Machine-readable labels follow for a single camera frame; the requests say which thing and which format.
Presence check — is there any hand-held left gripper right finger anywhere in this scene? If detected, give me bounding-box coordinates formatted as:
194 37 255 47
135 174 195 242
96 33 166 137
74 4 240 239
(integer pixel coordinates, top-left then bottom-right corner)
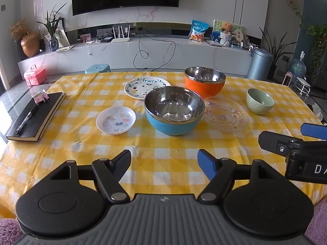
197 149 278 203

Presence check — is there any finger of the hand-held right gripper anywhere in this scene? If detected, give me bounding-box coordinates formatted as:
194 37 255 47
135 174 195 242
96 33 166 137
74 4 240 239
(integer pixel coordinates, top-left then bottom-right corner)
258 131 307 156
300 122 327 141

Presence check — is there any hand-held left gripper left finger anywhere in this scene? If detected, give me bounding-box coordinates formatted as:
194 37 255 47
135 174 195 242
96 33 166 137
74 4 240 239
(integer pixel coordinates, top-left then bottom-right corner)
50 149 132 203

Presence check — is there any green ceramic bowl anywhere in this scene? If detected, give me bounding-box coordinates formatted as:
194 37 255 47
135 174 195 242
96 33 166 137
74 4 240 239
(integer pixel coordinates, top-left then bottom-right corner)
246 88 275 115

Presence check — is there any small white sticker plate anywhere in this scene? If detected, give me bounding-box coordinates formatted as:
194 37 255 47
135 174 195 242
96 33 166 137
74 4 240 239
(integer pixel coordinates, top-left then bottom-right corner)
96 106 136 135

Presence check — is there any clear glass plate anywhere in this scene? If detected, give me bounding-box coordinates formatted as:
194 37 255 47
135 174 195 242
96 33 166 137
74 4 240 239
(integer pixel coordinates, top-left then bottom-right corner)
202 96 250 133

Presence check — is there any blue steel bowl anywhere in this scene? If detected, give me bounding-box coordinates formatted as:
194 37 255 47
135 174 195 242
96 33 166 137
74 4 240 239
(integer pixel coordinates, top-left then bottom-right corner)
144 86 205 136

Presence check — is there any orange steel bowl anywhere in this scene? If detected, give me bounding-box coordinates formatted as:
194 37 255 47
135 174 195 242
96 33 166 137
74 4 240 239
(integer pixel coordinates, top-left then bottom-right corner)
184 67 227 99

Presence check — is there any fruit print white plate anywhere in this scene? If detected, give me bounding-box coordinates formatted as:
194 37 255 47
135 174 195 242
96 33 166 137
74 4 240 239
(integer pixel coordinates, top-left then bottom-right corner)
124 77 171 100

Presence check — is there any white plastic bag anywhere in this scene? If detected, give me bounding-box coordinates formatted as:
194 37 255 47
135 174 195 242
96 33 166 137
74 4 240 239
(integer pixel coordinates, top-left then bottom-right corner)
313 103 324 119

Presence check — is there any white round stool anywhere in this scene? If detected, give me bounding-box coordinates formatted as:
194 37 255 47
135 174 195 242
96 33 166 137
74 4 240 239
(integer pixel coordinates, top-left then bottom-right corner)
293 77 311 100

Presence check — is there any yellow checked tablecloth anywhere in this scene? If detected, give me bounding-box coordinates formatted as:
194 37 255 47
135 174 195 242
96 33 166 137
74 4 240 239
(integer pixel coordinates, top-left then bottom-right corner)
0 71 327 212

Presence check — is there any small pink chair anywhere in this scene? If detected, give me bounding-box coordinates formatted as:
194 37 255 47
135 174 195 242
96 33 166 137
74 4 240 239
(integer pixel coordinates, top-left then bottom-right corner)
282 71 293 86

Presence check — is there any blue water jug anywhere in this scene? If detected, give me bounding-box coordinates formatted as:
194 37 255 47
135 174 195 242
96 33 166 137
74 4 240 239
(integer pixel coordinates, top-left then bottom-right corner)
289 52 307 83

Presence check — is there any grey trash bin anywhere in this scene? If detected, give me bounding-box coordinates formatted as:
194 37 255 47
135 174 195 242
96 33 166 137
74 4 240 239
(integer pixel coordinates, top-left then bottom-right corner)
247 48 274 80

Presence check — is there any dark potted plant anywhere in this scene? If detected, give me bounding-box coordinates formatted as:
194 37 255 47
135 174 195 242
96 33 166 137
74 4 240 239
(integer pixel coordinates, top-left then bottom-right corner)
259 27 292 79

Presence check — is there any hanging green vine plant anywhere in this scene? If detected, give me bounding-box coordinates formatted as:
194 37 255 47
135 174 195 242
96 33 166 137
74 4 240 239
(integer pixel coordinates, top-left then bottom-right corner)
276 0 327 81

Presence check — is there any black notebook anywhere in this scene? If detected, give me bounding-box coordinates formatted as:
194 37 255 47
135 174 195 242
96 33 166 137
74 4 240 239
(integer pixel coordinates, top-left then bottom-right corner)
6 92 66 141

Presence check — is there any light blue stool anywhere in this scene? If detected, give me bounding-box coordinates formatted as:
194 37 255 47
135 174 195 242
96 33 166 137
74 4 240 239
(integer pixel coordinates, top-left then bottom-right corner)
85 64 111 74

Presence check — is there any black pen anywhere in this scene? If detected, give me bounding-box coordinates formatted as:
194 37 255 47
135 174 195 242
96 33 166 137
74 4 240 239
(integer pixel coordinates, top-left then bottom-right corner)
16 105 39 135

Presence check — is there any marble tv cabinet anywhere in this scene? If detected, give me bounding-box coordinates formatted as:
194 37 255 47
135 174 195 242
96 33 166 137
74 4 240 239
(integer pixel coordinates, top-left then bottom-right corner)
18 37 252 78

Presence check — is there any teddy bear in basket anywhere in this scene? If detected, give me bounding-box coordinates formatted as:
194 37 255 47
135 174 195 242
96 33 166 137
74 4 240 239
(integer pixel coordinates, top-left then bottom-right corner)
219 32 234 47

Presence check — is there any dark grey cabinet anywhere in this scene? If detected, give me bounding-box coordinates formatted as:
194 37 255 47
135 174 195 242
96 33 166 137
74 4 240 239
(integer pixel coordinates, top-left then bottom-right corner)
299 0 327 90

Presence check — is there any pink box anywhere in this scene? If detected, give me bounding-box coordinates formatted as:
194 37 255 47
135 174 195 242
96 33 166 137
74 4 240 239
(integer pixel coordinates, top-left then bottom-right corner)
24 66 47 86

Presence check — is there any white router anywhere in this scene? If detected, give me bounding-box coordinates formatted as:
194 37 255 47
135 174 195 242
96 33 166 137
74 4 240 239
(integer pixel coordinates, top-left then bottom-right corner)
111 24 131 43

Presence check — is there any green picture board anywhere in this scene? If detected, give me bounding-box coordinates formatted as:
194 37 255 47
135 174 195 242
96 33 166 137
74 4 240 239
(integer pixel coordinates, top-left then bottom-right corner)
213 19 244 41

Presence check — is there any blue snack bag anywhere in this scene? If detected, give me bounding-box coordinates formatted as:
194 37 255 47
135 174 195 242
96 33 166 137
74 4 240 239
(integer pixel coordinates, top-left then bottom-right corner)
189 20 209 41

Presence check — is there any white greeting card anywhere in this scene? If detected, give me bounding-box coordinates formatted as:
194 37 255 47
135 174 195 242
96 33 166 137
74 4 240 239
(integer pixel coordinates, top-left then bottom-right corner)
55 28 70 48

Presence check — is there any golden acorn vase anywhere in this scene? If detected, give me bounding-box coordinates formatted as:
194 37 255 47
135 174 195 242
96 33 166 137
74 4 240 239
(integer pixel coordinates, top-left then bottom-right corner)
20 32 40 58

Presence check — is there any green long-leaf plant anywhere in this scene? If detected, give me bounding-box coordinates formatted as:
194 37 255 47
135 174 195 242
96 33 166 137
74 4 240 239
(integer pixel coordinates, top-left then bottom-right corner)
36 3 67 39

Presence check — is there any dried flower bunch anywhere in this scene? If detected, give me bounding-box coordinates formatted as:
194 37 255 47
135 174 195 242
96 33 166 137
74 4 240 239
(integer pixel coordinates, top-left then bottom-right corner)
10 19 28 40

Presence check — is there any black cable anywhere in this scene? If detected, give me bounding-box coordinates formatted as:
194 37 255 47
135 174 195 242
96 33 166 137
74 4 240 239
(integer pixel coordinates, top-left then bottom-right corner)
133 34 177 70

